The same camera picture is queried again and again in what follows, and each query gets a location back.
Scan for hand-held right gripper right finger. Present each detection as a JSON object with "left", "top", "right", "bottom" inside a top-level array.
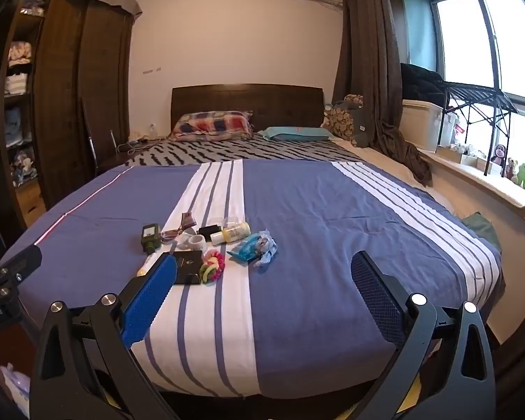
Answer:
[{"left": 351, "top": 250, "right": 496, "bottom": 420}]

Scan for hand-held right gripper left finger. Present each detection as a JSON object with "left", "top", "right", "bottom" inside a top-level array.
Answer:
[{"left": 30, "top": 252, "right": 178, "bottom": 420}]

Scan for white tube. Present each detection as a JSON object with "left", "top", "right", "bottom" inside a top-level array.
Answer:
[{"left": 136, "top": 254, "right": 159, "bottom": 278}]

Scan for black box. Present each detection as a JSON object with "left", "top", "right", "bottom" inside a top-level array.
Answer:
[{"left": 168, "top": 250, "right": 204, "bottom": 285}]

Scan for green glass bottle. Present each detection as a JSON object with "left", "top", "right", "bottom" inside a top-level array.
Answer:
[{"left": 140, "top": 223, "right": 162, "bottom": 255}]

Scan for colourful hair ties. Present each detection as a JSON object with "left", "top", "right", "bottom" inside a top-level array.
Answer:
[{"left": 199, "top": 248, "right": 225, "bottom": 282}]

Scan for blue plastic packet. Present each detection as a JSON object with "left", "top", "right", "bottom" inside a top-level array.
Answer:
[{"left": 227, "top": 233, "right": 264, "bottom": 264}]

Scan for light blue wrapper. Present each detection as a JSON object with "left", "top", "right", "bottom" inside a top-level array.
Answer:
[{"left": 251, "top": 229, "right": 279, "bottom": 271}]

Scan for patterned ribbon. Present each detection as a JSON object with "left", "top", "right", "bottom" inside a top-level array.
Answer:
[{"left": 160, "top": 212, "right": 198, "bottom": 243}]

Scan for blue white striped bedsheet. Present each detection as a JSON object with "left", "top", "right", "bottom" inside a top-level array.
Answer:
[{"left": 0, "top": 157, "right": 506, "bottom": 400}]

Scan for yellow bottle with white cap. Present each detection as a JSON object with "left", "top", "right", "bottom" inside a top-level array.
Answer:
[{"left": 209, "top": 221, "right": 251, "bottom": 246}]

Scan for light blue folded clothes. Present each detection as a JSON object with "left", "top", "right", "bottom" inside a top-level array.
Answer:
[{"left": 4, "top": 107, "right": 34, "bottom": 148}]

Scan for green cloth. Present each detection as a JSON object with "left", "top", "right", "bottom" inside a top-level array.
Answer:
[{"left": 461, "top": 212, "right": 502, "bottom": 255}]

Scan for beige window sill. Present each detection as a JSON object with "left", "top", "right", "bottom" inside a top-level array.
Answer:
[{"left": 415, "top": 146, "right": 525, "bottom": 229}]

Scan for dark wooden wardrobe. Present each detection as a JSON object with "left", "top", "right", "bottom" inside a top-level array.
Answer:
[{"left": 0, "top": 0, "right": 134, "bottom": 229}]

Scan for zebra patterned blanket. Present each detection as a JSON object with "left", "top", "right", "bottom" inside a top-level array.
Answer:
[{"left": 124, "top": 137, "right": 365, "bottom": 168}]

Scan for brown patterned cushion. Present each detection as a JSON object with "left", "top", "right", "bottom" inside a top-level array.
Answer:
[{"left": 323, "top": 94, "right": 365, "bottom": 148}]

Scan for white storage box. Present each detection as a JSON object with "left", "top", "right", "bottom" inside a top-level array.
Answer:
[{"left": 401, "top": 98, "right": 458, "bottom": 152}]

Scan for plaid pillow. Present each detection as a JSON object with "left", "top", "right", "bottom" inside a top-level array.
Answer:
[{"left": 171, "top": 111, "right": 255, "bottom": 142}]

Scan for teal pillow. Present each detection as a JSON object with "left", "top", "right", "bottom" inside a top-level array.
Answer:
[{"left": 257, "top": 125, "right": 336, "bottom": 143}]

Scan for brown monkey plush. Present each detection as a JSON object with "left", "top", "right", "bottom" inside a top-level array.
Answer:
[{"left": 489, "top": 144, "right": 511, "bottom": 167}]

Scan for pink white folded clothes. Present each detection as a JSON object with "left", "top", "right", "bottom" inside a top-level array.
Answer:
[{"left": 7, "top": 41, "right": 33, "bottom": 67}]

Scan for dark wooden headboard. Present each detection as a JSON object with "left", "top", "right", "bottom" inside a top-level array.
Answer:
[{"left": 170, "top": 83, "right": 326, "bottom": 134}]

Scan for black jacket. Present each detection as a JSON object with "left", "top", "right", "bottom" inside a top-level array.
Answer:
[{"left": 400, "top": 63, "right": 447, "bottom": 108}]

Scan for black folding rack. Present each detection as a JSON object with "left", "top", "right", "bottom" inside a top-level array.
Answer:
[{"left": 437, "top": 80, "right": 519, "bottom": 178}]

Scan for brown curtain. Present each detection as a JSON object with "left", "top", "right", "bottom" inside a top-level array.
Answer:
[{"left": 332, "top": 0, "right": 434, "bottom": 187}]

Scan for blue roller blind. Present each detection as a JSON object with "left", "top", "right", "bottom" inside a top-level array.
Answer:
[{"left": 401, "top": 0, "right": 439, "bottom": 71}]

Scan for window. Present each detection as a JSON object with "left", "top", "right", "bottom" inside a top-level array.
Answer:
[{"left": 400, "top": 0, "right": 525, "bottom": 124}]

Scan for metal frame chair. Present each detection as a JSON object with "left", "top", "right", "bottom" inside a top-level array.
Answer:
[{"left": 80, "top": 96, "right": 128, "bottom": 176}]

